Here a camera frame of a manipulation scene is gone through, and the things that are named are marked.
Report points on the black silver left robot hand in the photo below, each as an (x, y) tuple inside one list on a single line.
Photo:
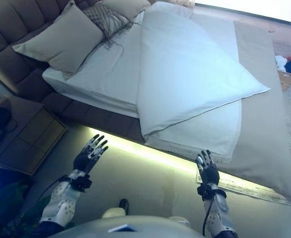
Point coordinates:
[(83, 161)]

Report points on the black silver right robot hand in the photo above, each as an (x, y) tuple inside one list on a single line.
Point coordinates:
[(208, 173)]

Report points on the white duvet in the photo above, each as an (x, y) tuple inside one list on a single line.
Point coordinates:
[(185, 74)]

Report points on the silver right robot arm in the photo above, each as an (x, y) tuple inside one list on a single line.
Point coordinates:
[(218, 213)]

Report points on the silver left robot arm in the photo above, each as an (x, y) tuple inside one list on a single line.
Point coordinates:
[(61, 200)]

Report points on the beige bed runner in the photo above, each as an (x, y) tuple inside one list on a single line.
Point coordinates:
[(259, 124)]

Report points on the wooden nightstand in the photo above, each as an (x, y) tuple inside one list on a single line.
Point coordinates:
[(33, 138)]

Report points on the silver right robot leg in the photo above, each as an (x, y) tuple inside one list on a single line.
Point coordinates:
[(180, 220)]

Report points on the silver robot leg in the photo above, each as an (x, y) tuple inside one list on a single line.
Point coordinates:
[(115, 210), (180, 220)]

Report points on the silver left robot leg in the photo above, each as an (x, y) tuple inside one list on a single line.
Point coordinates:
[(115, 210)]

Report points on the green potted plant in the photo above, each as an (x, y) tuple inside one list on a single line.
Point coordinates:
[(23, 210)]

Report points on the grey robot torso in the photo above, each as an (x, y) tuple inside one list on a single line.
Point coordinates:
[(135, 226)]

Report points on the white mattress sheet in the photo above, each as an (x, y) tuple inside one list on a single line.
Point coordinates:
[(105, 79)]

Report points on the brown cardboard box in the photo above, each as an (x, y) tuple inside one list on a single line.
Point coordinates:
[(286, 80)]

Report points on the patterned fringed throw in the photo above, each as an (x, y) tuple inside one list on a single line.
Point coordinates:
[(58, 39)]

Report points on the white garment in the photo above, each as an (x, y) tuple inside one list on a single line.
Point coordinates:
[(281, 63)]

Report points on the brown tufted headboard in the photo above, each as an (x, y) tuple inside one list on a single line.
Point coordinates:
[(11, 29)]

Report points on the large beige pillow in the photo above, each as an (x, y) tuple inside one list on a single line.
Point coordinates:
[(125, 7)]

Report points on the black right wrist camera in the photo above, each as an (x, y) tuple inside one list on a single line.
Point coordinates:
[(204, 191)]

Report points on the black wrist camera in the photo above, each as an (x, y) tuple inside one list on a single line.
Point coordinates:
[(204, 191), (82, 183)]

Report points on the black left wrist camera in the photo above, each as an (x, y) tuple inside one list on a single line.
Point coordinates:
[(82, 183)]

